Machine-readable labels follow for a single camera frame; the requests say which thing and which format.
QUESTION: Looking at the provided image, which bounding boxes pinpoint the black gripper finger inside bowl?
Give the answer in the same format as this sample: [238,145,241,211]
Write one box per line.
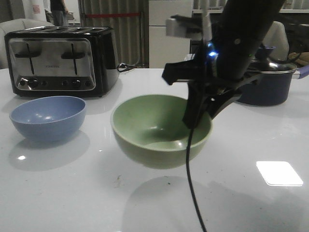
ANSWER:
[183,84,210,128]

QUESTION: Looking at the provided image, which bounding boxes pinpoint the black gripper finger outside bowl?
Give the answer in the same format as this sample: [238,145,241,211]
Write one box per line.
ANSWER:
[207,93,241,119]

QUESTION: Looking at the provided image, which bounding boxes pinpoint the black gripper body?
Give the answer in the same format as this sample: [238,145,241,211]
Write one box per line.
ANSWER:
[162,41,262,95]

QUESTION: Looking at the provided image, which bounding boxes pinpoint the green bowl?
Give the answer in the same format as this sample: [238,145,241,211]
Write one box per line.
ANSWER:
[111,94,212,169]

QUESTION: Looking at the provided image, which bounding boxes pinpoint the blue bowl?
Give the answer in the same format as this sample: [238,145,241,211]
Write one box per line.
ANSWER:
[9,96,86,142]

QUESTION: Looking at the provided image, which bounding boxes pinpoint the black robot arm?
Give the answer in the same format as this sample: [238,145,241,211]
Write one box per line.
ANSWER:
[162,0,283,129]

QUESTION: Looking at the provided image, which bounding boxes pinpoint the white refrigerator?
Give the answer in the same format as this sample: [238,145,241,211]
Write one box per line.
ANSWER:
[149,0,193,68]

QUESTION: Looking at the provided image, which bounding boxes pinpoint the dark blue saucepan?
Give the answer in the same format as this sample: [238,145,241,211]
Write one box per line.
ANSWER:
[237,65,309,106]

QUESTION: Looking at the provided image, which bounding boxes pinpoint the glass pot lid blue knob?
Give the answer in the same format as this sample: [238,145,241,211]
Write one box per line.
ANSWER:
[247,44,296,73]

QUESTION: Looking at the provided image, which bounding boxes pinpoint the beige upholstered chair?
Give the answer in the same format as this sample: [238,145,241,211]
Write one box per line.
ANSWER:
[263,21,289,60]

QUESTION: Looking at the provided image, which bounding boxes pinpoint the black and chrome toaster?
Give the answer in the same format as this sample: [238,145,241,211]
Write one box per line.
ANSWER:
[4,26,119,97]

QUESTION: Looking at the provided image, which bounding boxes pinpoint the person in background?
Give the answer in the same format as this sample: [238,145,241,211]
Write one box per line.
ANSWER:
[50,0,69,26]

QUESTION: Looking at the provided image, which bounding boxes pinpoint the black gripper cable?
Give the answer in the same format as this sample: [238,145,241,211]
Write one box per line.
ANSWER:
[185,127,208,232]

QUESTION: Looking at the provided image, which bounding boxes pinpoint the black toaster power cord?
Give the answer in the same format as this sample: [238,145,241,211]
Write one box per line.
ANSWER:
[116,62,140,73]

